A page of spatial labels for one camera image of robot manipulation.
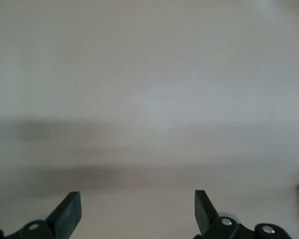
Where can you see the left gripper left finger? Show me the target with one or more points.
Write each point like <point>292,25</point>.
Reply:
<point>64,214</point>

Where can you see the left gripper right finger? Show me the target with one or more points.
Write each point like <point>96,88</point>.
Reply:
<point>203,211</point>

